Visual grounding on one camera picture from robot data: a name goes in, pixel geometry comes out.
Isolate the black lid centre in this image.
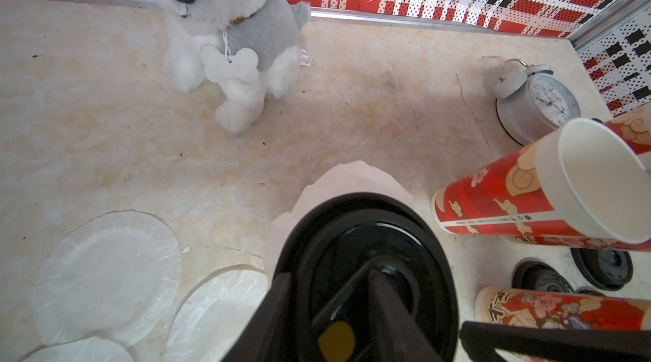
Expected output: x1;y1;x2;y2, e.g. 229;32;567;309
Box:
571;248;634;292

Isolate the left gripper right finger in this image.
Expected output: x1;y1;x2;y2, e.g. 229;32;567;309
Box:
367;266;442;361

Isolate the red paper cup front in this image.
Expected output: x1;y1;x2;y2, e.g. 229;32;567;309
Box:
473;287;650;361

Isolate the black lid near front cup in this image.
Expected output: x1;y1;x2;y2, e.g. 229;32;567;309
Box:
511;260;575;294

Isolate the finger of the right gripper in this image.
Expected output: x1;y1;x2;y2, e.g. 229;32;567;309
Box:
459;321;650;361

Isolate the red paper cup middle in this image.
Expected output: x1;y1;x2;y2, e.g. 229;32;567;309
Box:
605;104;651;173

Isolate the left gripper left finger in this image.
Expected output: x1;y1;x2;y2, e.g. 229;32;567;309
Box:
222;273;293;362

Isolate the grey white husky plush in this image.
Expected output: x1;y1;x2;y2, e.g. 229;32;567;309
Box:
154;0;311;134

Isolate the red paper cup back-left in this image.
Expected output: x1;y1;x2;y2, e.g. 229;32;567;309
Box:
431;118;650;244

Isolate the silver alarm clock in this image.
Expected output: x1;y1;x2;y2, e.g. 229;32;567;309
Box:
493;58;581;146

